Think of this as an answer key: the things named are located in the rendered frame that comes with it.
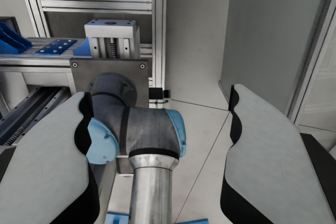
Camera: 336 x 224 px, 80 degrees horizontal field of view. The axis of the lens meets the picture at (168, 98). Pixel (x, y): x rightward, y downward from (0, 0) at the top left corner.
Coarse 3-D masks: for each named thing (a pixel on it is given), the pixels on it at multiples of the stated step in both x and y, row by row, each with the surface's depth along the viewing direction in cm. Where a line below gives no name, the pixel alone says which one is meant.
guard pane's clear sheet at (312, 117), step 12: (324, 36) 59; (324, 48) 59; (324, 60) 59; (312, 72) 64; (324, 72) 59; (312, 84) 65; (324, 84) 60; (312, 96) 65; (324, 96) 60; (300, 108) 71; (312, 108) 65; (324, 108) 60; (300, 120) 71; (312, 120) 65; (324, 120) 60; (312, 132) 66; (324, 132) 61; (324, 144) 61
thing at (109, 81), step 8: (104, 72) 59; (112, 72) 59; (96, 80) 56; (104, 80) 56; (112, 80) 56; (120, 80) 57; (128, 80) 60; (88, 88) 58; (96, 88) 54; (104, 88) 54; (112, 88) 54; (120, 88) 56; (128, 88) 59; (112, 96) 52; (120, 96) 54; (128, 96) 57; (136, 96) 62; (128, 104) 57
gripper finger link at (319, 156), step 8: (304, 136) 7; (312, 136) 7; (304, 144) 7; (312, 144) 7; (320, 144) 7; (312, 152) 7; (320, 152) 7; (328, 152) 7; (312, 160) 6; (320, 160) 6; (328, 160) 6; (320, 168) 6; (328, 168) 6; (320, 176) 6; (328, 176) 6; (328, 184) 6; (328, 192) 5; (328, 200) 5
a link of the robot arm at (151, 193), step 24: (144, 120) 45; (168, 120) 45; (144, 144) 42; (168, 144) 43; (144, 168) 41; (168, 168) 43; (144, 192) 39; (168, 192) 40; (144, 216) 36; (168, 216) 38
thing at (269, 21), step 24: (240, 0) 118; (264, 0) 90; (288, 0) 73; (312, 0) 61; (240, 24) 120; (264, 24) 91; (288, 24) 74; (312, 24) 62; (240, 48) 122; (264, 48) 92; (288, 48) 74; (240, 72) 124; (264, 72) 93; (288, 72) 75; (264, 96) 95; (288, 96) 76
